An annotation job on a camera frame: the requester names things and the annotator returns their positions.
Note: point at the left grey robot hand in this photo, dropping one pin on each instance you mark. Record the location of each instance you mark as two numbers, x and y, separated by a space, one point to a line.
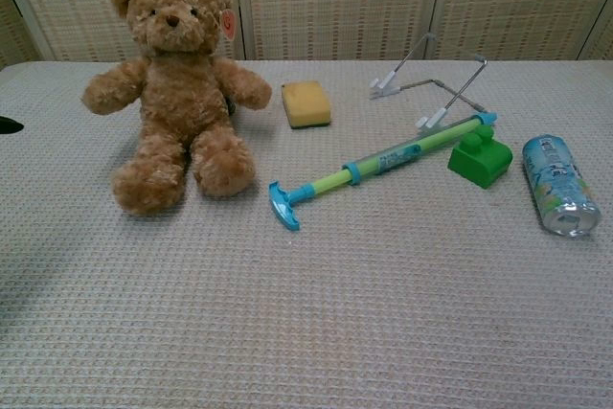
8 126

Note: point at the brown teddy bear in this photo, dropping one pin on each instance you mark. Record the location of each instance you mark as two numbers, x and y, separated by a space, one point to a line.
177 88

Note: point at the green blue water pump toy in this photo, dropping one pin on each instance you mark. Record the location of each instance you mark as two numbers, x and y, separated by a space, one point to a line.
383 160

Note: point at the green plastic block toy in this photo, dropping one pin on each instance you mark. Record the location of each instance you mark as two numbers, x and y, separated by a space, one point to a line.
481 160

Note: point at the yellow green sponge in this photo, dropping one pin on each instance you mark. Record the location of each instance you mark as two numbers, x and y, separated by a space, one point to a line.
306 101

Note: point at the beige waffle table cloth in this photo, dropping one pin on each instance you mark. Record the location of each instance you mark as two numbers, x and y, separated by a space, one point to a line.
306 284

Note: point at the woven folding screen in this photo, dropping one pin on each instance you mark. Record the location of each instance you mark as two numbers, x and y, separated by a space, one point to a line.
335 2

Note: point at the blue printed drink can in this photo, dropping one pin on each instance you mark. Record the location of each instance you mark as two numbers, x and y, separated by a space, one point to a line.
555 174

